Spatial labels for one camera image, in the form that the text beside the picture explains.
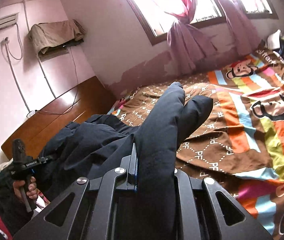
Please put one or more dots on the beige cloth covered wall unit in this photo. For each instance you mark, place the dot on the beige cloth covered wall unit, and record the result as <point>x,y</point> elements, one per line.
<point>44,36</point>

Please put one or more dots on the pink left window curtain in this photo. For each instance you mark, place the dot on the pink left window curtain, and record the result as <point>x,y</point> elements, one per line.
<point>187,44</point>

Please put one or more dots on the dark framed window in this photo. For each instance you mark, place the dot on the dark framed window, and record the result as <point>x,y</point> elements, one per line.
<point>157,16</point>

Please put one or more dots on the pink right window curtain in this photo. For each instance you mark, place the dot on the pink right window curtain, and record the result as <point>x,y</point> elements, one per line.
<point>245,35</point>

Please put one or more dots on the brown wooden headboard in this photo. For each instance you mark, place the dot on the brown wooden headboard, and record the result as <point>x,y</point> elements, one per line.
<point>77,104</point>

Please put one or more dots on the colourful cartoon bed cover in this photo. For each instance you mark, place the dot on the colourful cartoon bed cover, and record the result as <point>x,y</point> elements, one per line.
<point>241,144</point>

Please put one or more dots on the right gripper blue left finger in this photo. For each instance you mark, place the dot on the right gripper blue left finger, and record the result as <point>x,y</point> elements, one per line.
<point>127,172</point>

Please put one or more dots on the black padded winter jacket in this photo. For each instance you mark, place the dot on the black padded winter jacket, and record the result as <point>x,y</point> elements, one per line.
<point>96,146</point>

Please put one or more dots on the pink window curtain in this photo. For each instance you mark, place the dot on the pink window curtain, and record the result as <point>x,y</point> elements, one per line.
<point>245,35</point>
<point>187,44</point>

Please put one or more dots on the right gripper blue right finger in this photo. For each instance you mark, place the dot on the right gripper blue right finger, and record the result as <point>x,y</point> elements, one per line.
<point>176,172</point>

